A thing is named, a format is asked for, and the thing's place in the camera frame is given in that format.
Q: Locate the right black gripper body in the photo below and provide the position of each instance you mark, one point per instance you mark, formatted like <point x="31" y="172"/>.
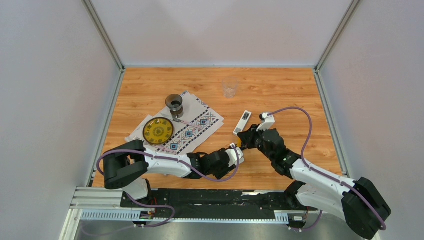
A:
<point x="254" y="140"/>

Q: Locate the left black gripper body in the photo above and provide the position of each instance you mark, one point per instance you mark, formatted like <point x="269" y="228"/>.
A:
<point x="225" y="170"/>

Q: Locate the yellow handled screwdriver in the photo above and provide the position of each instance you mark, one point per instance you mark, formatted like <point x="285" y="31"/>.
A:
<point x="239" y="143"/>

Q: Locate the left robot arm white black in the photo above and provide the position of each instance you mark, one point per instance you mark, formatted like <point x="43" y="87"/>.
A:
<point x="124" y="166"/>

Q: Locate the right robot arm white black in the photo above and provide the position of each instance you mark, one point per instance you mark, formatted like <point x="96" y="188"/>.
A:
<point x="357" y="202"/>

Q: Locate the white slim remote control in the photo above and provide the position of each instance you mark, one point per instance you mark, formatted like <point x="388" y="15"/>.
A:
<point x="242" y="122"/>

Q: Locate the patterned white placemat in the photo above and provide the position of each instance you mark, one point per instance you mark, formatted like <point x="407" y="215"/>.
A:
<point x="186" y="139"/>

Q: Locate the clear drinking glass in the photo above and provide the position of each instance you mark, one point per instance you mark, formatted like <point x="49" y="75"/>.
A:
<point x="230" y="86"/>

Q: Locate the yellow black plate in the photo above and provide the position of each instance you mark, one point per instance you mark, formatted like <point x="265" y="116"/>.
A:
<point x="158" y="131"/>

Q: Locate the dark smoked glass cup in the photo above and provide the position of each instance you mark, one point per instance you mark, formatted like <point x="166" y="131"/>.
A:
<point x="174" y="102"/>

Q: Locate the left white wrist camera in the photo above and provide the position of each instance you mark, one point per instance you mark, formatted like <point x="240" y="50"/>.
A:
<point x="236" y="154"/>

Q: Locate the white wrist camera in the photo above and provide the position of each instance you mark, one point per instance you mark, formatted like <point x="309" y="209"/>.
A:
<point x="236" y="154"/>
<point x="267" y="121"/>

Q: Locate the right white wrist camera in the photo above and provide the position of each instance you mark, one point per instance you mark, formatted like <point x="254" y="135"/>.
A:
<point x="267" y="121"/>

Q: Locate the pink handled fork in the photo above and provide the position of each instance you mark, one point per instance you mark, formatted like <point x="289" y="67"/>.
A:
<point x="159" y="147"/>

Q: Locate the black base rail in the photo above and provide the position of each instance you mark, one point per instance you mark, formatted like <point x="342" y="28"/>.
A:
<point x="224" y="204"/>

